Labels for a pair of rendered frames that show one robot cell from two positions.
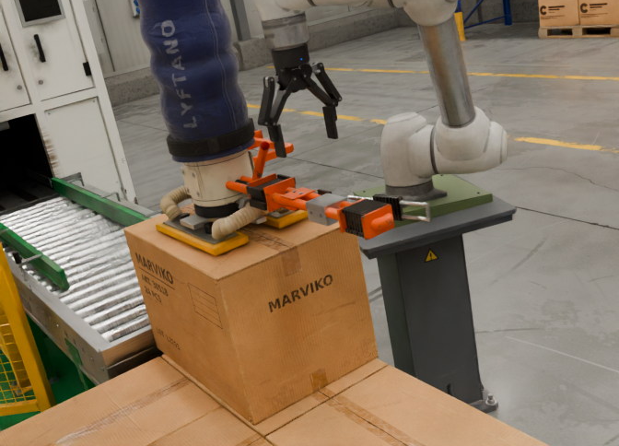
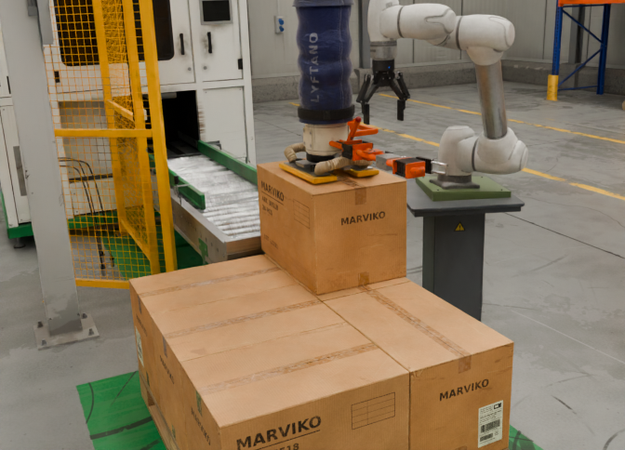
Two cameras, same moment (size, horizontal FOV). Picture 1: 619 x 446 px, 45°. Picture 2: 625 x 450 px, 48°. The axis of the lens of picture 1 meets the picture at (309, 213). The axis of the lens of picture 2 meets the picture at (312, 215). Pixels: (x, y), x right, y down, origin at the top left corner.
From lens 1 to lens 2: 0.87 m
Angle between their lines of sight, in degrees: 7
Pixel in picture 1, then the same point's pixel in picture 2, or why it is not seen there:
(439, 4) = (489, 51)
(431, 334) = (450, 284)
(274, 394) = (333, 279)
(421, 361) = not seen: hidden behind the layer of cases
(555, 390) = (535, 347)
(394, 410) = (407, 302)
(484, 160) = (507, 165)
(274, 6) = (378, 33)
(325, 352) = (371, 261)
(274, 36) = (375, 51)
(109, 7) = (258, 21)
